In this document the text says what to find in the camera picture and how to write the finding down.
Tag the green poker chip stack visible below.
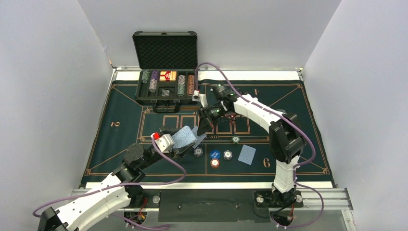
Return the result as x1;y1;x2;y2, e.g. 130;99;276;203
231;136;241;144

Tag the orange chip row in case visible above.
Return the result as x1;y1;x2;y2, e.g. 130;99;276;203
187;75;195;96

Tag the orange chip stack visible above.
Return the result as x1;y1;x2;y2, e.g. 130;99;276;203
210;158;220;168

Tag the purple chip row in case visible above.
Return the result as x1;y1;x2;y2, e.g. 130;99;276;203
149;71;159;93

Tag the green chip row in case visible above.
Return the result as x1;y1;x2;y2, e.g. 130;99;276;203
141;71;151;84

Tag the black poker chip case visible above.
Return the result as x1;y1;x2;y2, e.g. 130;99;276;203
132;31;198;113

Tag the clear bag in case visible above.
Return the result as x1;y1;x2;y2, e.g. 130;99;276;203
161;90;170;97

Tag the blue chip row in case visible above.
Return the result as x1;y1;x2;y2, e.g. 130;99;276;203
177;75;186;96

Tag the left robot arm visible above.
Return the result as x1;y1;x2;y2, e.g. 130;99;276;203
33;126;198;231

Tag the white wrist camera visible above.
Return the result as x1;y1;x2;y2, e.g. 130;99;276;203
192;90;208;107
151;132;175;154

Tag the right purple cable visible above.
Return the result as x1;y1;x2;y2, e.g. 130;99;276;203
195;62;325;230

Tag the blue playing card deck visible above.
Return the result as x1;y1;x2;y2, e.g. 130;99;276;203
171;126;197;149

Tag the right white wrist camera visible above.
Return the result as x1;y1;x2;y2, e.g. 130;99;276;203
192;90;208;107

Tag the red playing card box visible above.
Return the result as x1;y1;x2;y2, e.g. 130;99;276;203
159;71;177;81

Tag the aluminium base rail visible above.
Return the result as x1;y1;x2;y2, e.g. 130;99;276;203
91;189;357;231

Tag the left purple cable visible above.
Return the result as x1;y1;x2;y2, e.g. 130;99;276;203
32;135;187;231

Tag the blue small blind button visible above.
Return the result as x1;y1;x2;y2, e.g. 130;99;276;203
210;150;221;159

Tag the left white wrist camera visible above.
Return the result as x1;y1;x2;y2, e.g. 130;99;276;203
151;132;175;154

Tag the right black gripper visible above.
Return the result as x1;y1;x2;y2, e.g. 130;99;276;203
198;103;230;136

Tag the single blue playing card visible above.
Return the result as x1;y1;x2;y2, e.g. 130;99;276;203
238;145;256;165

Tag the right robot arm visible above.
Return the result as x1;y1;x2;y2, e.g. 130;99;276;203
192;84;306;207

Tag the green poker table mat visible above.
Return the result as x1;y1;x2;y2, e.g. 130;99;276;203
81;80;334;187

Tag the blue chip stack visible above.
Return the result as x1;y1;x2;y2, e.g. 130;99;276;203
223;150;233;161
194;147;204;157

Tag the purple cable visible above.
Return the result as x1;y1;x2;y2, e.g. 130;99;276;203
195;62;325;230
32;135;187;231

